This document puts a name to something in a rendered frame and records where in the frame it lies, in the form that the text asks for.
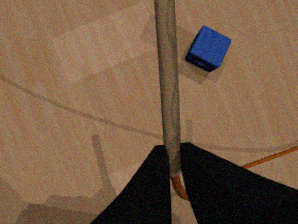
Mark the blue cube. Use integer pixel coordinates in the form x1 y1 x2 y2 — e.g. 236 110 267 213
185 26 231 72

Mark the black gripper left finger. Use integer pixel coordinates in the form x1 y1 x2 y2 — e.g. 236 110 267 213
92 145 172 224

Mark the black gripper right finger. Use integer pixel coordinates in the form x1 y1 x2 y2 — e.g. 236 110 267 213
180 143 298 224

